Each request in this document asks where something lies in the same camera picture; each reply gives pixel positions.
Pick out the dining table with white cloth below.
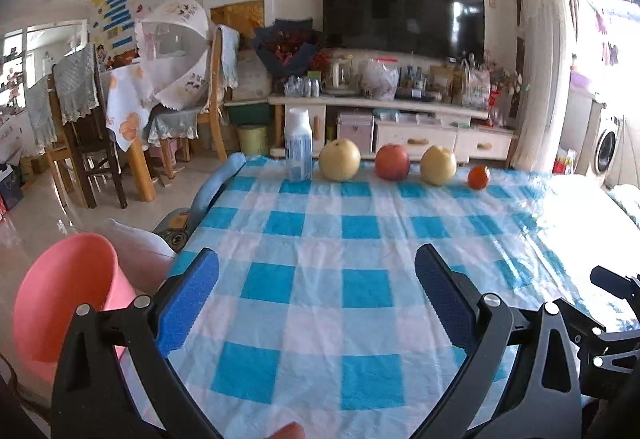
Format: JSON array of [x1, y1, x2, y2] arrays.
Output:
[[100, 64, 201, 202]]

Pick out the cluster of glass cups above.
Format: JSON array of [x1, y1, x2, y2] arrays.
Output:
[[285, 75, 321, 97]]

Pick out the dark blue wrapped bouquet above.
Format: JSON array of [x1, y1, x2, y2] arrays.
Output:
[[250, 19, 321, 80]]

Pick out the dark chair with grey cover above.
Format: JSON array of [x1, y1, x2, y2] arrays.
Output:
[[50, 44, 128, 210]]

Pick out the large yellow pear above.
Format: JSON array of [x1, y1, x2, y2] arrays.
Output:
[[420, 145, 458, 186]]

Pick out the pile of dried goods bags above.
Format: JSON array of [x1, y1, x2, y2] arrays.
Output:
[[430, 59, 491, 110]]

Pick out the clear plastic bag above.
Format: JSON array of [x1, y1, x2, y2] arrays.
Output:
[[361, 59, 400, 100]]

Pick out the light blue towel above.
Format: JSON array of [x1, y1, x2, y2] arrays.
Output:
[[219, 25, 241, 90]]

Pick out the small yellow pear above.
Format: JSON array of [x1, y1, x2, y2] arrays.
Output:
[[319, 138, 362, 182]]

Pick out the white bottle blue label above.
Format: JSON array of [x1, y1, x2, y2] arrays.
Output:
[[284, 108, 313, 182]]

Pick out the front loading washing machine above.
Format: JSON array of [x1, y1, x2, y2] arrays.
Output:
[[592, 111, 626, 190]]

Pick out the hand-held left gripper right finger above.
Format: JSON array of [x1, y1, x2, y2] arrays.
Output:
[[414, 244, 583, 439]]

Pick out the wooden chair with grey cover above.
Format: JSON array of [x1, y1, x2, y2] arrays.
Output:
[[25, 74, 71, 190]]

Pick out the pink plastic basin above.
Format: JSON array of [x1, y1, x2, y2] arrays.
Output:
[[12, 233, 136, 380]]

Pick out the cream TV cabinet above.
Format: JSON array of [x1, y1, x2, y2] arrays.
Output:
[[225, 91, 518, 167]]

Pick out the person's left hand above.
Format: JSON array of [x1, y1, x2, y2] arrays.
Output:
[[265, 421, 306, 439]]

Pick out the glass electric kettle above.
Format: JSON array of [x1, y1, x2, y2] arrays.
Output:
[[330, 55, 356, 92]]

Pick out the row of small bottles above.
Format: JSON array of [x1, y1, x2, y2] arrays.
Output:
[[400, 66, 426, 90]]

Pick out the green trash bin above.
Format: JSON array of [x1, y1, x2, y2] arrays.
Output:
[[236, 125, 271, 156]]

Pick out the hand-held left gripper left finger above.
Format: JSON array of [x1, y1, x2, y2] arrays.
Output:
[[50, 248, 221, 439]]

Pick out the red apple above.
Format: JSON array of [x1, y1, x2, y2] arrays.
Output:
[[375, 144, 411, 180]]

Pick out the orange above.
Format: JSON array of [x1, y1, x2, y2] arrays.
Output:
[[468, 165, 491, 190]]

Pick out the blue yellow wall stickers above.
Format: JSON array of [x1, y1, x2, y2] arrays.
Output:
[[90, 0, 148, 44]]

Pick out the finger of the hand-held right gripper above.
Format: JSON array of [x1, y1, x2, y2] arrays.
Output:
[[557, 299, 640, 372], [590, 266, 640, 302]]

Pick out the blue white checkered tablecloth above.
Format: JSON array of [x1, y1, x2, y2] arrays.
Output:
[[122, 154, 640, 439]]

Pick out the light wooden chair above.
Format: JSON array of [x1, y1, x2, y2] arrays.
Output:
[[197, 26, 241, 162]]

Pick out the standing air conditioner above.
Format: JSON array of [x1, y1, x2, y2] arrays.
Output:
[[510, 0, 573, 174]]

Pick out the white mesh food cover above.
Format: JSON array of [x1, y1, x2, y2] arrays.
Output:
[[134, 0, 211, 112]]

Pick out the short cream drawer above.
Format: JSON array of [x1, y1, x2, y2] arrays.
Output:
[[456, 129, 515, 164]]

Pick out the black television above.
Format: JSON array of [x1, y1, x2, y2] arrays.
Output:
[[322, 0, 486, 64]]

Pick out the light blue bolster cushion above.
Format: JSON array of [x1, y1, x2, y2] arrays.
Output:
[[187, 151, 247, 240]]

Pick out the long cream drawer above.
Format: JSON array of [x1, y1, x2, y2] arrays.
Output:
[[375, 123, 458, 160]]

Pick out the pink storage box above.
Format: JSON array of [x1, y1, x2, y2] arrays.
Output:
[[337, 114, 375, 154]]

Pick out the white pillow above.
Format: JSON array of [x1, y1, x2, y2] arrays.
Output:
[[102, 218, 176, 295]]

